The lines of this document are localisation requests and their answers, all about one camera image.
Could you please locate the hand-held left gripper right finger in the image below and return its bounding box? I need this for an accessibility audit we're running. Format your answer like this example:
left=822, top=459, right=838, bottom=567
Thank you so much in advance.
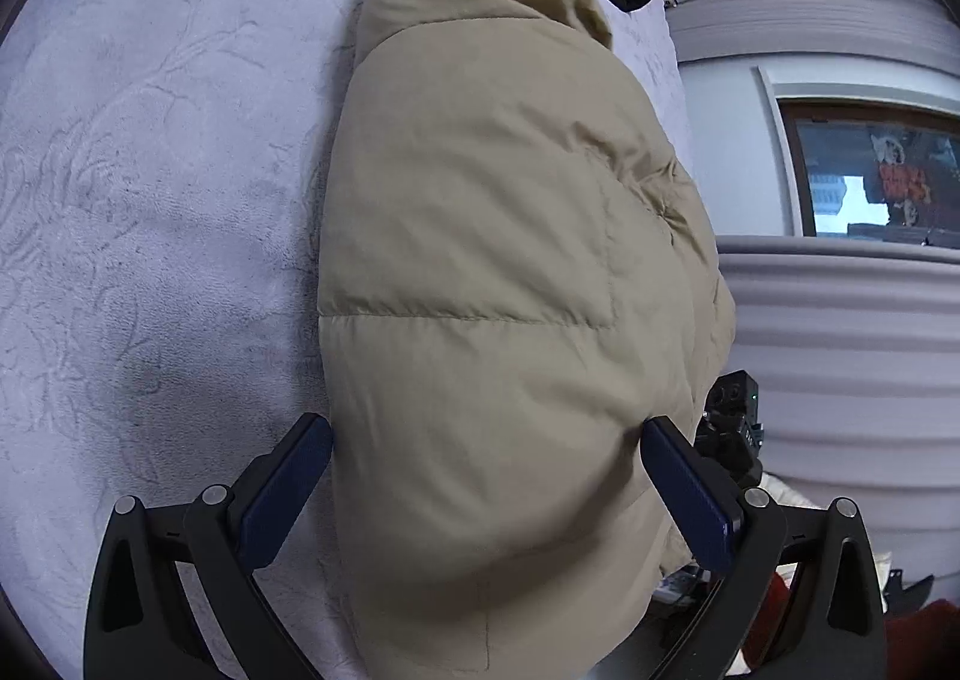
left=641, top=414, right=890, bottom=680

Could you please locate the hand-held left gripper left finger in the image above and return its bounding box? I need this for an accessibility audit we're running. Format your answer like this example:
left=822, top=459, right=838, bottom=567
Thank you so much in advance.
left=84, top=412, right=333, bottom=680

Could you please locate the beige puffer jacket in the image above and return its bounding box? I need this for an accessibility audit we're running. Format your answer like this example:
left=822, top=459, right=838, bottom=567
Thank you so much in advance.
left=315, top=0, right=740, bottom=680

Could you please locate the red cloth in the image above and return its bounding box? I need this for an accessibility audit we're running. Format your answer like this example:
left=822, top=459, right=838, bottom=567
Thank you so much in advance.
left=742, top=571, right=960, bottom=680

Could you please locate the white framed window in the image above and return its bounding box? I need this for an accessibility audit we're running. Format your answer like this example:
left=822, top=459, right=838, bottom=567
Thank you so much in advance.
left=757, top=65, right=960, bottom=250

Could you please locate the orange cloth behind window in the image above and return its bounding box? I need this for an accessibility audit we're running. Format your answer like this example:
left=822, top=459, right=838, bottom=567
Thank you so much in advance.
left=868, top=132, right=938, bottom=227

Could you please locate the lilac textured blanket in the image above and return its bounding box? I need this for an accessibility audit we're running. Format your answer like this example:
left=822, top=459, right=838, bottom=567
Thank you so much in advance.
left=0, top=0, right=687, bottom=680

